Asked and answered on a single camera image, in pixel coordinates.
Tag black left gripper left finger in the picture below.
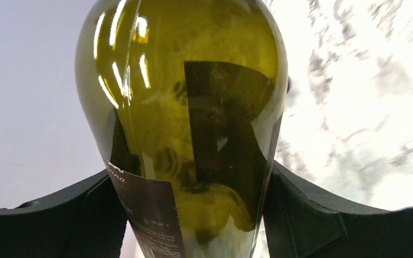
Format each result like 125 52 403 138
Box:
0 171 127 257

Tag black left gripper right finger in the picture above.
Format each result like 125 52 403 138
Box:
264 163 413 257

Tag green bottle dark brown label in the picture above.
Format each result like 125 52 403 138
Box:
75 1 288 257

